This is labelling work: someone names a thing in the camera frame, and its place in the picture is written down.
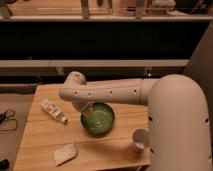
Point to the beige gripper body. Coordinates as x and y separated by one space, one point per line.
88 112

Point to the white plastic bottle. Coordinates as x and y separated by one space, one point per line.
54 111

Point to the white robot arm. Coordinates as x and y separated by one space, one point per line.
179 123

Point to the green ceramic bowl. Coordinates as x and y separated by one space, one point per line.
100 121

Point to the beige sponge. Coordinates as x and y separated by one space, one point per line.
64 154

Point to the wooden table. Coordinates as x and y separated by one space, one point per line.
43 135

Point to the white paper cup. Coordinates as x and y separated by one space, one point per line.
140 140

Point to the grey cabinet right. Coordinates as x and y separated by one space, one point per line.
200 65

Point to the long wall shelf rail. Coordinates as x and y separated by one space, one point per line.
92 63

